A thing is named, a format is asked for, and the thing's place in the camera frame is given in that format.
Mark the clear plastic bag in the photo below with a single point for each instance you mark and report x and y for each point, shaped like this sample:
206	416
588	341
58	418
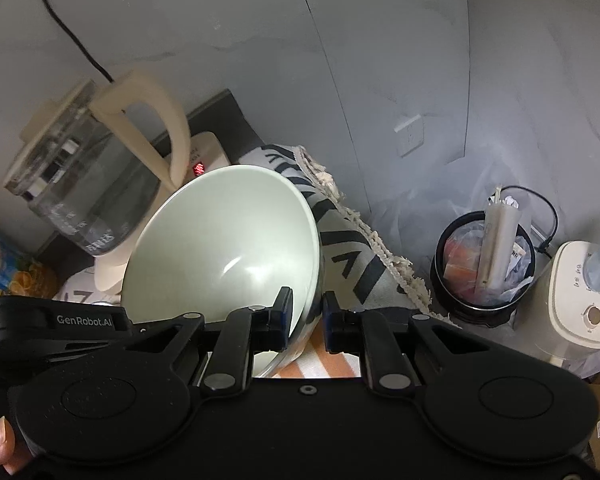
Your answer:
410	220

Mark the rolled white paper package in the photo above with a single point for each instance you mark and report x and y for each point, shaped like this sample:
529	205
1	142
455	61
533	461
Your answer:
497	240

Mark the black trash bin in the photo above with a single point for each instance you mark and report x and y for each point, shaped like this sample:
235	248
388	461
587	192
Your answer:
460	311

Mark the white round appliance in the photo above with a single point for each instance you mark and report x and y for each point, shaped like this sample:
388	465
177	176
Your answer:
570	280

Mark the pale green ceramic bowl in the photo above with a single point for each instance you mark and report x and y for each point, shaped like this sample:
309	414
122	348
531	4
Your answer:
220	240

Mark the orange snack wrapper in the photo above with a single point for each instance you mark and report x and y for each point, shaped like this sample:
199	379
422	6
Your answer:
462	265

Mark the patterned fringed table cloth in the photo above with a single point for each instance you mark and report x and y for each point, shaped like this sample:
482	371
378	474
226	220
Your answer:
350	240

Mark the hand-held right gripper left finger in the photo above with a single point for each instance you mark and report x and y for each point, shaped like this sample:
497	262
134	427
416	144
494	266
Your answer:
281	317

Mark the orange juice bottle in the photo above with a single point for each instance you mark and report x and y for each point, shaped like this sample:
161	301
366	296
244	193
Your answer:
10	265

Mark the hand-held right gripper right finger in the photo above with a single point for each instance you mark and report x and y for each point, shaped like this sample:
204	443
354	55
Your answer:
330	322

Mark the white wall socket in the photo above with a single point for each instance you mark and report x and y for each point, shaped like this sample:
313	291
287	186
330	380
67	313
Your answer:
410	135

